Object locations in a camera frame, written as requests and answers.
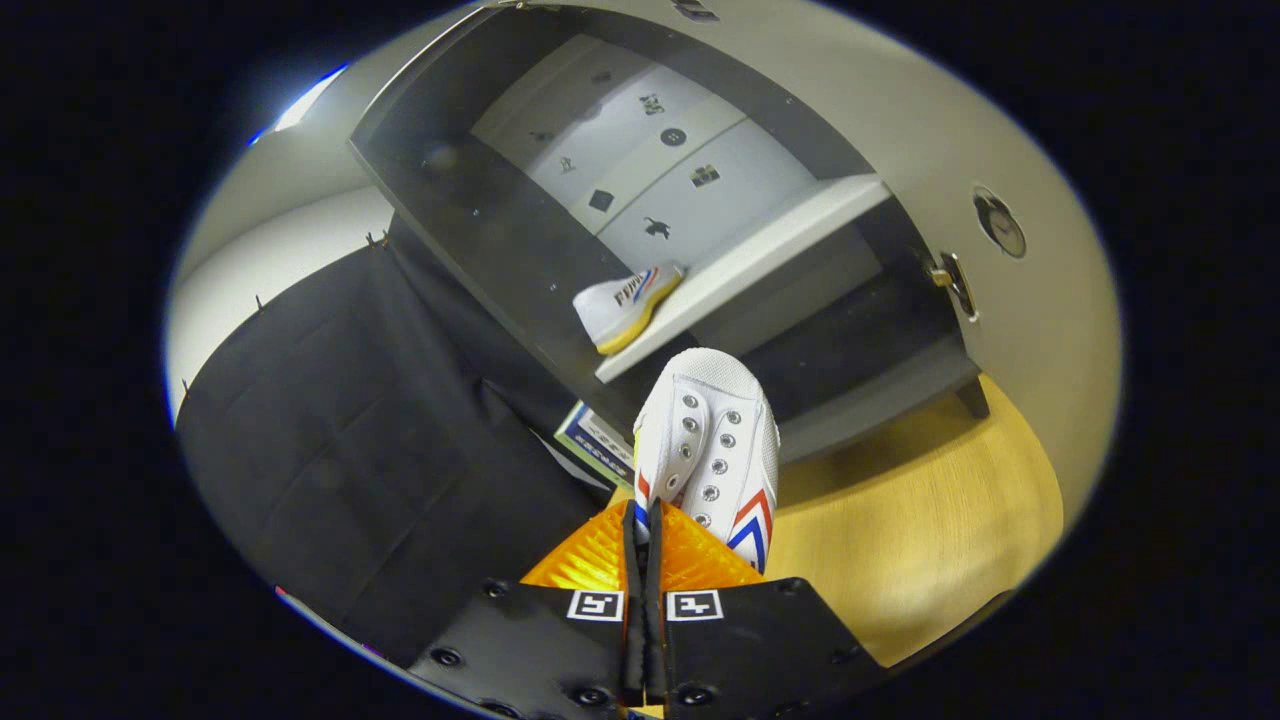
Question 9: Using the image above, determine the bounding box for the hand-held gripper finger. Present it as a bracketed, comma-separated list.
[410, 498, 646, 717]
[648, 498, 891, 717]

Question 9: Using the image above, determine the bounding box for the white shoe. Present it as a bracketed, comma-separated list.
[572, 262, 687, 356]
[632, 348, 781, 576]

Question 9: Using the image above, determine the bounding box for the grey shoe cabinet door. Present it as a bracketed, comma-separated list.
[500, 0, 1123, 526]

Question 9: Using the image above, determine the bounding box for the white cabinet shelf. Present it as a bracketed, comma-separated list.
[595, 175, 891, 384]

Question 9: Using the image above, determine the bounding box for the metal door hinge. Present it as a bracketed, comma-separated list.
[922, 250, 979, 323]

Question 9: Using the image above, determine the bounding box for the black backdrop cloth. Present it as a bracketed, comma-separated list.
[175, 215, 626, 666]

